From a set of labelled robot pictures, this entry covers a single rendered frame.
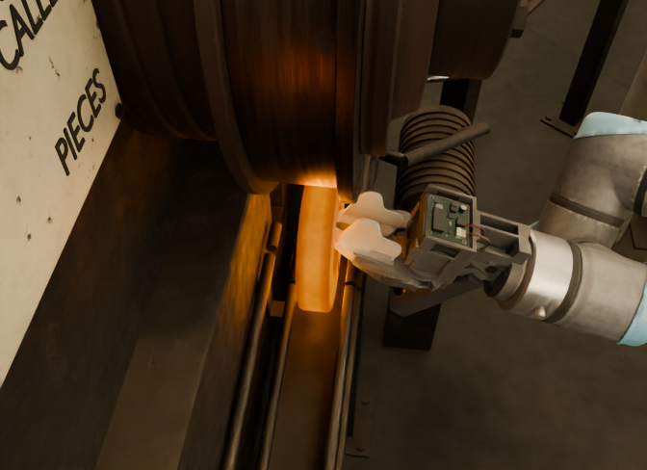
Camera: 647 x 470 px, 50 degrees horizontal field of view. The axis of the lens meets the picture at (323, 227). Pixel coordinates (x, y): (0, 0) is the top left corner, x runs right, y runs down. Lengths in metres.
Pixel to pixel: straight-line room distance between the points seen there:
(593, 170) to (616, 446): 0.79
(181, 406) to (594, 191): 0.55
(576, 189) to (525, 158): 1.06
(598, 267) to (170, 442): 0.46
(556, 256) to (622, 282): 0.08
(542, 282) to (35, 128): 0.53
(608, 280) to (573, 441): 0.78
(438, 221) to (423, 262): 0.05
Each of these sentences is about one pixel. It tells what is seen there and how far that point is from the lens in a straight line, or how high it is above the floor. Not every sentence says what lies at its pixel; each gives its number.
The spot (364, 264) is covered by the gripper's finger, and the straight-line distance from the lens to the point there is 0.71.
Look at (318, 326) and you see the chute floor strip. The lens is 0.78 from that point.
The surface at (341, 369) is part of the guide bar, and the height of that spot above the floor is 0.71.
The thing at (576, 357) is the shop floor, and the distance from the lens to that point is 1.60.
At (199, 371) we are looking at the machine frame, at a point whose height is 0.87.
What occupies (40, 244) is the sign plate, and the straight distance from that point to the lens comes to 0.34.
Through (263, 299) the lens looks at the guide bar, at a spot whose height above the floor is 0.76.
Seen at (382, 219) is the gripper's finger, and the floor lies 0.77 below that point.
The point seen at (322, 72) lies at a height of 1.11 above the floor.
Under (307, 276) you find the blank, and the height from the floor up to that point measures 0.77.
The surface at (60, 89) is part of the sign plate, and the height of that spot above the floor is 1.12.
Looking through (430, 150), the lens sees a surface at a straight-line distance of 1.07.
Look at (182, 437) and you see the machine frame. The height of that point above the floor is 0.87.
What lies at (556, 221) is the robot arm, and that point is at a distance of 0.88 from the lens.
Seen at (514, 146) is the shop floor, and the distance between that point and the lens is 1.95.
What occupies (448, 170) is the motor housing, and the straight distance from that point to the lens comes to 1.12.
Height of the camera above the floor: 1.33
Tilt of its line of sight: 51 degrees down
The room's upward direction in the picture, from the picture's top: straight up
